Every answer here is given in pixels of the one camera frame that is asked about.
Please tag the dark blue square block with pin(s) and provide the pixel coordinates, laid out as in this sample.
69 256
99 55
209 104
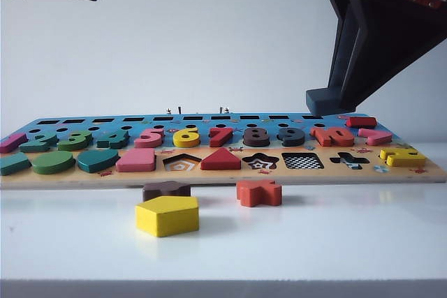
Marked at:
321 102

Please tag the red minus sign piece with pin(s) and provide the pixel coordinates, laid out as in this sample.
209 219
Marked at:
361 122

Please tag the pink greater-than sign piece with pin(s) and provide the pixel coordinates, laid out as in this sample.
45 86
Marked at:
377 136

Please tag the orange number ten piece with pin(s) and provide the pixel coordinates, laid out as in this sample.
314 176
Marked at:
323 135

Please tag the dark blue number nine piece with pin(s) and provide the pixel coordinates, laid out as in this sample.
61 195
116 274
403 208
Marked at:
295 139

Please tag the yellow equals sign piece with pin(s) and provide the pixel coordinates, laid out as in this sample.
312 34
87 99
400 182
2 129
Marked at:
405 160

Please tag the brown number eight piece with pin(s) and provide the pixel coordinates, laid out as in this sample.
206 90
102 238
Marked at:
256 142

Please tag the green number three piece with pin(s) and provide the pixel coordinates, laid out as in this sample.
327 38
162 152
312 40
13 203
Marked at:
73 144

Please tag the teal number two piece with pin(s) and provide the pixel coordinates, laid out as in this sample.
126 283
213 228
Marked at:
35 146

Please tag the red number seven piece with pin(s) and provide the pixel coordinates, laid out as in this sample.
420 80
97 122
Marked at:
220 139

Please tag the teal number four piece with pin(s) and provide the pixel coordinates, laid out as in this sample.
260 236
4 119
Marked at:
117 141

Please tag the pink number one piece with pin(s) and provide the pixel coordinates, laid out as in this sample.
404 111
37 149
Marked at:
12 144

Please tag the orange cross block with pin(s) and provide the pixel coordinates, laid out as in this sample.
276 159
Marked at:
258 195

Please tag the red triangle block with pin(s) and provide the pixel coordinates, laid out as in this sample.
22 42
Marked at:
220 162

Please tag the pink number five piece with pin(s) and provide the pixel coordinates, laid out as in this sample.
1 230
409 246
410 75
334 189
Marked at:
148 142

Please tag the green oval block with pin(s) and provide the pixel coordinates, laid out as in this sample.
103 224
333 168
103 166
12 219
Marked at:
52 163

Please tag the teal teardrop block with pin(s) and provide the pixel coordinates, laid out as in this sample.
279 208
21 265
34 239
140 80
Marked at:
96 162

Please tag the colourful wooden shape puzzle board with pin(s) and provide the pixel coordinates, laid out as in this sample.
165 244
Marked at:
223 176

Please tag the teal parallelogram block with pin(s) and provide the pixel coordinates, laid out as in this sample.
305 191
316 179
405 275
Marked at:
14 165

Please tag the pink trapezoid block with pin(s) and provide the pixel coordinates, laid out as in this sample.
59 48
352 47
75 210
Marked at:
136 162

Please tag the yellow number six piece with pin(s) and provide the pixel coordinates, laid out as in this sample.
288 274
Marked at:
185 142

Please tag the brown star block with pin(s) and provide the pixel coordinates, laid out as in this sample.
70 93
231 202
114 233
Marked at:
164 191

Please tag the yellow pentagon block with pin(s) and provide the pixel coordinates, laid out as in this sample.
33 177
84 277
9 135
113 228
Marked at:
167 217

